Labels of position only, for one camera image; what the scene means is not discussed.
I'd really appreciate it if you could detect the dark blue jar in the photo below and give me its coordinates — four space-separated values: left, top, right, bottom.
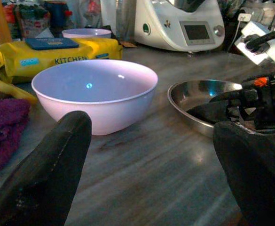
44 1 72 29

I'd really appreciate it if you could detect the small pink bowl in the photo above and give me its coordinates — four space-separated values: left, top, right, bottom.
61 28 112 39

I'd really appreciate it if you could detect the yellow kitchen wipes package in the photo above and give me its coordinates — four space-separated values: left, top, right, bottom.
0 37 124 84

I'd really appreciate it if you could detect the blue flat lid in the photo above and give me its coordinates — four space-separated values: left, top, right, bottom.
25 37 79 51

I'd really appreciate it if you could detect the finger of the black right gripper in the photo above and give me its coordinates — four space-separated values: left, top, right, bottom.
186 100 229 125
209 89 259 102

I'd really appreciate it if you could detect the brown cardboard piece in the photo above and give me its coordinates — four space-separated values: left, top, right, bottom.
119 41 138 48

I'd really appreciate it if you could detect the clear plastic bag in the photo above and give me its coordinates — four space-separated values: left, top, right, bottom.
71 0 102 28

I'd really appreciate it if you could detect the purple fluffy cloth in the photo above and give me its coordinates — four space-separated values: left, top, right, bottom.
0 97 31 172

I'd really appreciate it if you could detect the shiny steel bowl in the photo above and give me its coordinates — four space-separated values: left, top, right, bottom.
167 79 246 139

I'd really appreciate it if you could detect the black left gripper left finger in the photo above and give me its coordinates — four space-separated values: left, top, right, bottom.
0 110 93 226

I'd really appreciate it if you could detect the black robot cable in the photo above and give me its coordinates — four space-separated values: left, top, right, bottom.
244 28 275 53

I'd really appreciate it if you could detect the floral red bag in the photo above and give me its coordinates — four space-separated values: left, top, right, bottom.
14 4 51 38

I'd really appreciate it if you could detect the white charger plug with cable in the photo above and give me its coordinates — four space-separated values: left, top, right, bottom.
226 13 252 54

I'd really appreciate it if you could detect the large pink bowl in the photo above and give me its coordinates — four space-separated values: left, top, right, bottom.
31 59 159 136

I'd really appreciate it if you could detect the white kitchen food processor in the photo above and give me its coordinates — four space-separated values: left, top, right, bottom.
134 0 225 53

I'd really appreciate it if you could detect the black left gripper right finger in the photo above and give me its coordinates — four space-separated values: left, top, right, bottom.
212 121 275 226

